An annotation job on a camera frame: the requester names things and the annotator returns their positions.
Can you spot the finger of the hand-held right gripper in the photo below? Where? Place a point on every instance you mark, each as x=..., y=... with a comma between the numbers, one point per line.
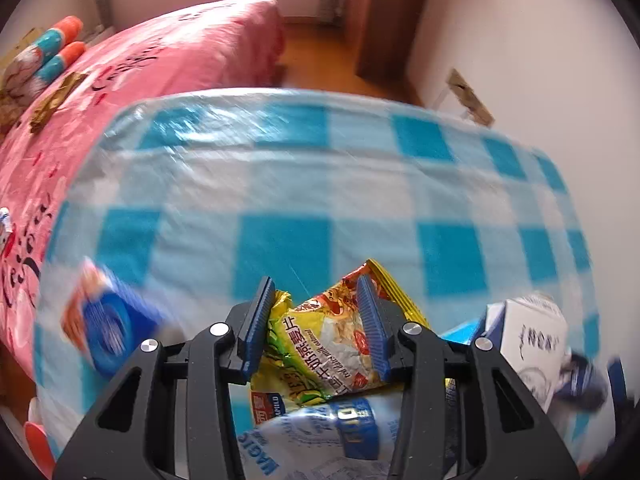
x=585, y=382

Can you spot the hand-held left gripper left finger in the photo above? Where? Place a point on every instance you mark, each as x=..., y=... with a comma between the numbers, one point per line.
x=259, y=322

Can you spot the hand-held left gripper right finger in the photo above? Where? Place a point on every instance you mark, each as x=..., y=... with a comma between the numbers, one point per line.
x=372, y=332

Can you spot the yellow snack packet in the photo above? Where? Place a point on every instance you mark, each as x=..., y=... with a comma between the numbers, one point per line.
x=325, y=340

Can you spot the white printed carton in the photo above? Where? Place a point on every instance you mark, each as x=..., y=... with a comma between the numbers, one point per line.
x=530, y=340

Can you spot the white blue tissue pack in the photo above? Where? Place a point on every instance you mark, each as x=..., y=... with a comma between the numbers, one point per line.
x=310, y=440

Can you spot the blue checkered tablecloth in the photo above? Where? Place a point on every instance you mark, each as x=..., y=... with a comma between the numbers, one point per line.
x=300, y=185

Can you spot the blue orange box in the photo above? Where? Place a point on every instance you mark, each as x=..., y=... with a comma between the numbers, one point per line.
x=107, y=325

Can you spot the pink rolled pillow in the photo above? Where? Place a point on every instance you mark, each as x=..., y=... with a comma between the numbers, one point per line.
x=40, y=445

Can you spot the small white blue packet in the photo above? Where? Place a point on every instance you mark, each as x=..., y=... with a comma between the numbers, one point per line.
x=5, y=227

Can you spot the small gold wrapper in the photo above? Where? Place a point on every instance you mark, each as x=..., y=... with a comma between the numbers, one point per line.
x=55, y=100

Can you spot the brown wooden wardrobe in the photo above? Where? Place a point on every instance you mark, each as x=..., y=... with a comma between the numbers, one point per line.
x=390, y=20

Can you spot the beige floral pillow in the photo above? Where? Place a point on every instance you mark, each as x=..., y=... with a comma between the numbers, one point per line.
x=10, y=110

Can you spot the small orange teal bolster pillow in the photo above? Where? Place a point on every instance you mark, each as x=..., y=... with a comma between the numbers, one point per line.
x=50, y=67

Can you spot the large orange teal bolster pillow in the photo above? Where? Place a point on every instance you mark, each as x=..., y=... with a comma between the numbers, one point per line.
x=55, y=35

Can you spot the brown wall fixture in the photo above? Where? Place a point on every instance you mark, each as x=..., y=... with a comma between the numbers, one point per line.
x=470, y=97

